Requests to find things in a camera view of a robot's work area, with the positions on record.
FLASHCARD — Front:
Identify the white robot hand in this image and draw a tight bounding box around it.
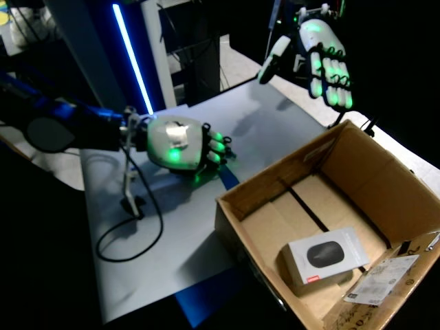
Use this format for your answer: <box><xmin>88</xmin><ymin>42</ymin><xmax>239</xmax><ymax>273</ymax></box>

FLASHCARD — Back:
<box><xmin>256</xmin><ymin>19</ymin><xmax>355</xmax><ymax>111</ymax></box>
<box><xmin>146</xmin><ymin>115</ymin><xmax>238</xmax><ymax>189</ymax></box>

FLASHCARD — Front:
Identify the blue object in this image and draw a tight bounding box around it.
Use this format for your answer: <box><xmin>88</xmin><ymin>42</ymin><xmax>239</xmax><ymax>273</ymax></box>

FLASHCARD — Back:
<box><xmin>192</xmin><ymin>161</ymin><xmax>241</xmax><ymax>190</ymax></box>

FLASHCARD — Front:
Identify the grey mouse box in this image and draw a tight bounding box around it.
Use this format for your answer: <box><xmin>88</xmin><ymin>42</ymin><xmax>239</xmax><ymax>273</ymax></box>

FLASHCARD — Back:
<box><xmin>276</xmin><ymin>225</ymin><xmax>371</xmax><ymax>297</ymax></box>

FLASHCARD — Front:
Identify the brown cardboard box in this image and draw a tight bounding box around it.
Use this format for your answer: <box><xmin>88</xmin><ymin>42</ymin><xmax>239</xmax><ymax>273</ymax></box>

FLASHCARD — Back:
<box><xmin>214</xmin><ymin>118</ymin><xmax>440</xmax><ymax>330</ymax></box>

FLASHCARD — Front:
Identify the black metal rack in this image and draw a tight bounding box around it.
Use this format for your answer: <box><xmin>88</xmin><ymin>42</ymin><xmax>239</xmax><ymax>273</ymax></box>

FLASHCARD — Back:
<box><xmin>157</xmin><ymin>0</ymin><xmax>221</xmax><ymax>107</ymax></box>

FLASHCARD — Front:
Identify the blue-white LED light strip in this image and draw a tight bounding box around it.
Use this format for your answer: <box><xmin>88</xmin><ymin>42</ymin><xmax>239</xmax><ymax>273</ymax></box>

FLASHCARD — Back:
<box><xmin>111</xmin><ymin>3</ymin><xmax>155</xmax><ymax>116</ymax></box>

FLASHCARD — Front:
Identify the grey slanted pillar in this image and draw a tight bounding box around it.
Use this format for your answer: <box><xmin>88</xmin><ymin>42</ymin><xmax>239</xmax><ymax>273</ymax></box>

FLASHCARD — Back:
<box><xmin>44</xmin><ymin>0</ymin><xmax>127</xmax><ymax>111</ymax></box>

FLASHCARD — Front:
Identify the white background object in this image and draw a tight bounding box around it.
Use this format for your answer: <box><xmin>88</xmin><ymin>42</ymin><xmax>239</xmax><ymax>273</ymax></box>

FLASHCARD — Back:
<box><xmin>8</xmin><ymin>5</ymin><xmax>58</xmax><ymax>48</ymax></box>

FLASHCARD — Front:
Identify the white shipping label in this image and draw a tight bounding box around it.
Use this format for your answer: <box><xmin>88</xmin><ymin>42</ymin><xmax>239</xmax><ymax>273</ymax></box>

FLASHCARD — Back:
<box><xmin>343</xmin><ymin>253</ymin><xmax>421</xmax><ymax>306</ymax></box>

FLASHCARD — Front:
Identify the white vertical post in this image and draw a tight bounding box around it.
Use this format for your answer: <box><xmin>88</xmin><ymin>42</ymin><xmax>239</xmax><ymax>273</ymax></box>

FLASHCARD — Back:
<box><xmin>142</xmin><ymin>0</ymin><xmax>179</xmax><ymax>111</ymax></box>

